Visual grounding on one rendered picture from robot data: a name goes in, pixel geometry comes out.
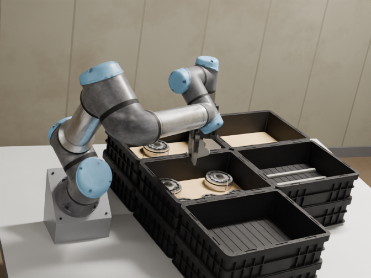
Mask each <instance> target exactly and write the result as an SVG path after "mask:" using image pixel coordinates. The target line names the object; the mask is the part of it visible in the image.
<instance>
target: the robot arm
mask: <svg viewBox="0 0 371 278"><path fill-rule="evenodd" d="M218 66H219V61H218V60H217V59H216V58H215V57H210V56H199V57H197V59H196V63H195V65H194V66H191V67H186V68H180V69H177V70H175V71H173V72H172V73H171V74H170V75H169V79H168V84H169V87H170V89H171V90H172V91H174V92H175V93H177V94H182V96H183V98H184V100H185V102H186V103H187V106H182V107H178V108H173V109H167V110H162V111H157V112H152V111H149V110H144V109H143V108H142V106H141V104H140V103H139V101H138V99H137V97H136V95H135V93H134V91H133V89H132V87H131V86H130V84H129V82H128V80H127V79H126V76H125V74H124V71H123V70H122V69H121V68H120V66H119V64H118V63H117V62H115V61H109V62H105V63H101V64H99V65H96V66H94V67H92V68H90V69H88V70H86V71H85V72H83V73H82V74H81V75H80V76H79V82H80V85H82V87H83V89H82V91H81V94H80V102H81V103H80V105H79V106H78V108H77V109H76V111H75V113H74V114H73V116H70V117H66V118H64V119H62V120H60V121H58V122H57V123H55V125H53V126H51V128H50V129H49V131H48V133H47V137H48V139H49V143H50V145H51V147H52V148H53V149H54V151H55V153H56V155H57V157H58V159H59V161H60V163H61V165H62V167H63V169H64V171H65V173H66V175H67V176H65V177H64V178H63V179H62V180H61V181H60V182H59V183H58V185H57V187H56V190H55V199H56V203H57V205H58V207H59V208H60V209H61V211H62V212H64V213H65V214H67V215H69V216H71V217H77V218H80V217H86V216H88V215H90V214H91V213H92V212H93V211H94V210H95V209H96V208H97V206H98V204H99V201H100V197H101V196H102V195H104V194H105V193H106V192H107V190H108V189H109V187H110V185H111V182H112V171H111V169H110V166H109V165H108V164H107V162H105V161H104V160H101V159H100V158H99V157H98V155H97V154H96V152H95V150H94V148H93V146H92V145H93V143H94V138H95V136H94V134H95V133H96V132H97V130H98V129H99V128H100V126H101V125H103V127H104V129H105V130H106V132H107V133H108V134H110V135H111V136H112V137H114V138H116V139H117V140H119V141H121V142H124V143H126V144H129V145H134V146H147V145H151V144H154V143H156V142H157V141H158V140H159V139H160V138H163V137H167V136H171V135H175V134H178V133H182V132H186V131H189V138H188V155H189V157H190V159H191V161H192V163H193V165H196V162H197V158H200V157H204V156H208V155H209V154H210V150H209V149H207V148H205V145H206V143H205V142H204V141H203V140H202V139H200V138H204V139H216V138H217V132H218V128H220V127H221V126H222V125H223V120H222V118H221V116H220V113H219V112H218V111H219V106H218V104H217V103H215V94H216V84H217V78H218V71H219V70H218ZM215 134H216V135H215Z"/></svg>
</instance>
